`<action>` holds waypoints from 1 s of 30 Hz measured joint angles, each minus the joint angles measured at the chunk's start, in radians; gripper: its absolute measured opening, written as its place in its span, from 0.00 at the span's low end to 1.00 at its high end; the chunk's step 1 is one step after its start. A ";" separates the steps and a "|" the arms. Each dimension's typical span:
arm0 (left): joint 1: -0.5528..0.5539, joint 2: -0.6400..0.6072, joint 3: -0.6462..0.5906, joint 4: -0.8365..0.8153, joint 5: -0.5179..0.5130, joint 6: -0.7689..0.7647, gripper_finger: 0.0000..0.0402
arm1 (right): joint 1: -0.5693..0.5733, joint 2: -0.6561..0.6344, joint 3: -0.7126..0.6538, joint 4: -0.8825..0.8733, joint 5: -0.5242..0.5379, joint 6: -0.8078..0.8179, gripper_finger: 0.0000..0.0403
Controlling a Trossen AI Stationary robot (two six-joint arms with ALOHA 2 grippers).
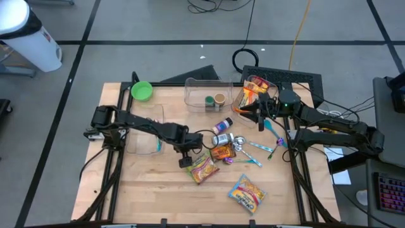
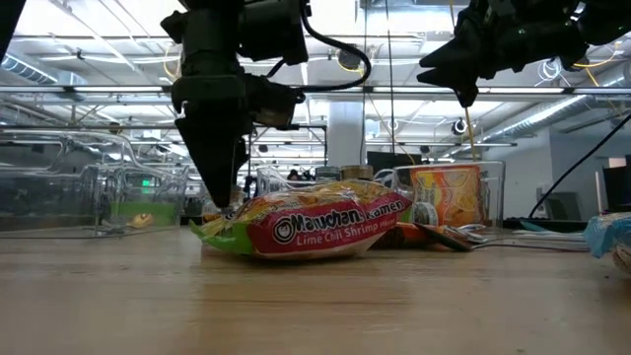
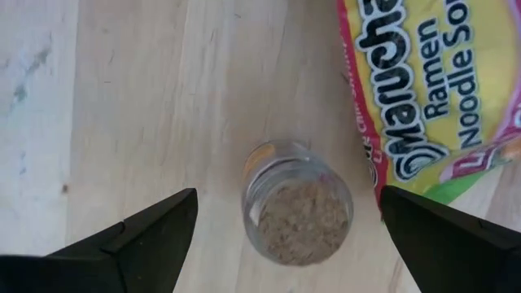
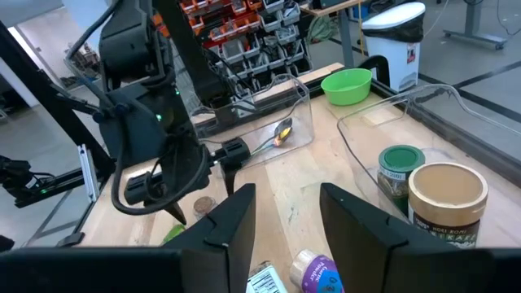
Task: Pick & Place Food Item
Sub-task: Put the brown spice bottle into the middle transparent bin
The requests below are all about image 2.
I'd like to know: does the yellow hanging cable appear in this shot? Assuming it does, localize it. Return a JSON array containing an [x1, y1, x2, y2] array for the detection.
[[462, 106, 478, 162]]

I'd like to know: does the gold lid seasoning jar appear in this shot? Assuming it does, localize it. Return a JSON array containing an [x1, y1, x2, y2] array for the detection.
[[339, 163, 375, 181]]

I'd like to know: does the lime chili shrimp ramen packet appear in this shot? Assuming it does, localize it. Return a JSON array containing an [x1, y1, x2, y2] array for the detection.
[[189, 179, 414, 260]]

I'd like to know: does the green lid spice jar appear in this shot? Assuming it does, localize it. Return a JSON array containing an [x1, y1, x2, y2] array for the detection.
[[314, 165, 341, 183]]

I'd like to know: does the silver label spice jar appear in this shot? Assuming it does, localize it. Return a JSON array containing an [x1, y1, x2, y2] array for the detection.
[[411, 200, 440, 227]]

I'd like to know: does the clear plastic bin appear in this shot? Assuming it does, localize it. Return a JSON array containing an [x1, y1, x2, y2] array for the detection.
[[0, 128, 189, 240], [374, 160, 507, 233]]

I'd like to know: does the grey box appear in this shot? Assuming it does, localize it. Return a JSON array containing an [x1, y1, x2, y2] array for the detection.
[[540, 191, 584, 221]]

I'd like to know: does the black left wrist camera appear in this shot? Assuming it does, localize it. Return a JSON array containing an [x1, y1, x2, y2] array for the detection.
[[244, 73, 306, 130]]

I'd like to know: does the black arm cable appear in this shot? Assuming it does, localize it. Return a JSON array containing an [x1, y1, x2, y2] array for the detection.
[[526, 112, 631, 221], [265, 0, 374, 95]]

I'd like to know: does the white pillar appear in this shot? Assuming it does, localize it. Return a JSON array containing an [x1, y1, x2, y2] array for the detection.
[[327, 101, 366, 169]]

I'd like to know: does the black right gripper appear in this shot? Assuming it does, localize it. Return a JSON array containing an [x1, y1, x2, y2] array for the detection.
[[416, 0, 591, 108]]

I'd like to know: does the dark monitor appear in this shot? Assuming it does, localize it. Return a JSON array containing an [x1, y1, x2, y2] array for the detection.
[[595, 156, 631, 214]]

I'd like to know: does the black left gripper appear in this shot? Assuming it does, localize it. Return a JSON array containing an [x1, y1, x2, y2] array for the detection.
[[170, 63, 257, 209]]

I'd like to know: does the orange ramen packet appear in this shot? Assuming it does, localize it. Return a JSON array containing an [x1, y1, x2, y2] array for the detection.
[[409, 165, 487, 228]]

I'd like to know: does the dark orange snack packet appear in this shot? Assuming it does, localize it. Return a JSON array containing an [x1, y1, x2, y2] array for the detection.
[[369, 221, 477, 252]]

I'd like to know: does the black camera stand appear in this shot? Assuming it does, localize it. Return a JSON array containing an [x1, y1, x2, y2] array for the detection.
[[245, 122, 329, 198]]

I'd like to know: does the black monitor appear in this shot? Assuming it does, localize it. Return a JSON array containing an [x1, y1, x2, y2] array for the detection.
[[367, 151, 423, 174]]

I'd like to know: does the blue beef ramen packet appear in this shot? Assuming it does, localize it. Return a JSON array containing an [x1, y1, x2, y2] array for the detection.
[[584, 211, 631, 275]]

